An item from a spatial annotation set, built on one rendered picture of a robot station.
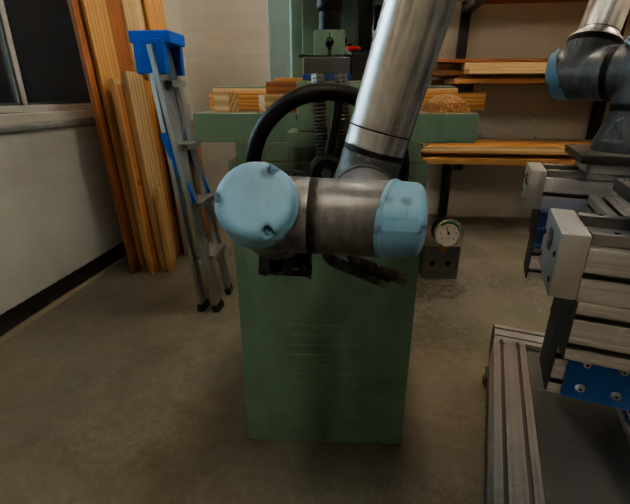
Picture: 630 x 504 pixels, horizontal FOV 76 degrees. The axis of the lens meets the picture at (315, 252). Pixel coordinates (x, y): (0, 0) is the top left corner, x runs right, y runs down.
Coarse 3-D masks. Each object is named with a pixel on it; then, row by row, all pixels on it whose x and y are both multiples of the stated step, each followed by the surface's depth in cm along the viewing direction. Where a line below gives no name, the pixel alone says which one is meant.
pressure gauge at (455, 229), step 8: (448, 216) 88; (440, 224) 86; (448, 224) 86; (456, 224) 86; (432, 232) 88; (440, 232) 87; (456, 232) 87; (440, 240) 87; (448, 240) 87; (456, 240) 87; (440, 248) 90
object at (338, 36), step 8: (320, 32) 90; (328, 32) 90; (336, 32) 90; (344, 32) 90; (320, 40) 90; (336, 40) 90; (344, 40) 90; (320, 48) 91; (336, 48) 91; (344, 48) 91
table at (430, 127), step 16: (208, 112) 87; (224, 112) 87; (240, 112) 87; (256, 112) 87; (208, 128) 87; (224, 128) 87; (240, 128) 87; (288, 128) 86; (416, 128) 85; (432, 128) 85; (448, 128) 85; (464, 128) 85; (288, 144) 78; (304, 144) 78; (336, 144) 78
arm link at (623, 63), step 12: (612, 48) 88; (624, 48) 85; (612, 60) 86; (624, 60) 84; (600, 72) 88; (612, 72) 86; (624, 72) 84; (600, 84) 89; (612, 84) 87; (624, 84) 85; (600, 96) 91; (612, 96) 89; (624, 96) 85
